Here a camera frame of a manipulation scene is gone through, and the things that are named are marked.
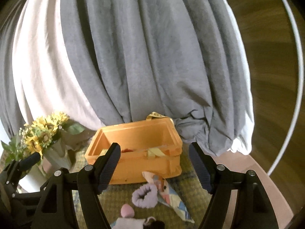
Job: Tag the white sheer curtain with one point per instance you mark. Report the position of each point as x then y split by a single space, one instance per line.
239 75

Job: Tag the dark wooden wardrobe door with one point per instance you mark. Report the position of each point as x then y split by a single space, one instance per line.
273 35

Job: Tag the grey curtain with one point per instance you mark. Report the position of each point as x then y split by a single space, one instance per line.
135 57

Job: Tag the lavender fuzzy scrunchie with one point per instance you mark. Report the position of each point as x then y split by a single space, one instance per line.
146 196

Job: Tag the grey ribbed flower vase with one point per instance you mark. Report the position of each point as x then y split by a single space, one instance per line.
57 155

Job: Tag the orange plastic crate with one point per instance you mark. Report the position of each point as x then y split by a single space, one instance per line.
156 144

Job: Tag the green leafy plant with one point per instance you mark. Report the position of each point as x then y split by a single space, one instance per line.
14 150

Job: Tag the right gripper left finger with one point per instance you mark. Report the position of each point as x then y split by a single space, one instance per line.
56 208

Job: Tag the yellow sunflower bouquet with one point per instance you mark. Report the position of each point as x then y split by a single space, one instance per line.
44 131

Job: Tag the colourful patchwork cloth pouch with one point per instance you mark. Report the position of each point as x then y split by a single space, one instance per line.
168 196

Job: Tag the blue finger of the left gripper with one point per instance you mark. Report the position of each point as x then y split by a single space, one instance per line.
27 163

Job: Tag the beige curtain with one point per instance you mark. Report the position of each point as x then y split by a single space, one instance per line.
43 77

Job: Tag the white cloth pink-eared plush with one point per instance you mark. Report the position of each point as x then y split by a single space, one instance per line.
127 219

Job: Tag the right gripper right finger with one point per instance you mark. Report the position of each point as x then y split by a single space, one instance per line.
253 208

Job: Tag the black red mouse plush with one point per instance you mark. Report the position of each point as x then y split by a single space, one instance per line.
152 223

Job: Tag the red fluffy pompom toy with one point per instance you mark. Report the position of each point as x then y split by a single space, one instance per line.
127 150

